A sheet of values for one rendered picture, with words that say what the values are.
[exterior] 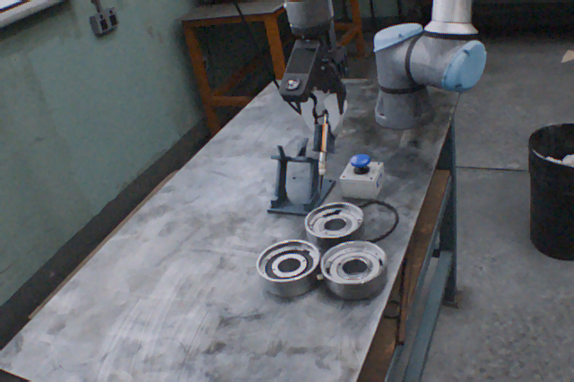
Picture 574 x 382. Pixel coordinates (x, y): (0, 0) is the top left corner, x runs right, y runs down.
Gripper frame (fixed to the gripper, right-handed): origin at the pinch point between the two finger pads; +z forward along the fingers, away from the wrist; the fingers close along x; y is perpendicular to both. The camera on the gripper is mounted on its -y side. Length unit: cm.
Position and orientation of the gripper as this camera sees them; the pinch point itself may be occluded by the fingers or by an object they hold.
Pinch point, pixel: (325, 133)
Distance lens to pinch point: 98.3
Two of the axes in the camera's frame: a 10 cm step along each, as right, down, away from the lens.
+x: -9.0, -0.8, 4.3
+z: 1.8, 8.4, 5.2
